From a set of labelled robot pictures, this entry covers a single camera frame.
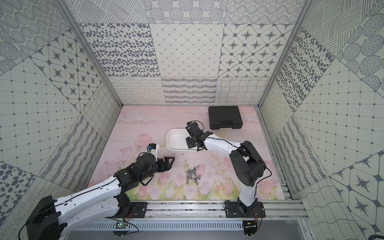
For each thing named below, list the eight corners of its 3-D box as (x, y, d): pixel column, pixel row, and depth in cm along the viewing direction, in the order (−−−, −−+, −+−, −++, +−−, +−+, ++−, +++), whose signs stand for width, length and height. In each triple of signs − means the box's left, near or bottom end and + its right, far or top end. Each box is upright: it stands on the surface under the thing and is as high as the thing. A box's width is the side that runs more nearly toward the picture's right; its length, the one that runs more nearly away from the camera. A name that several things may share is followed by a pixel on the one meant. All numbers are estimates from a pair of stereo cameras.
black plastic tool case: (209, 129, 106) (210, 126, 103) (208, 109, 120) (208, 105, 116) (242, 129, 107) (244, 126, 103) (237, 109, 120) (238, 105, 116)
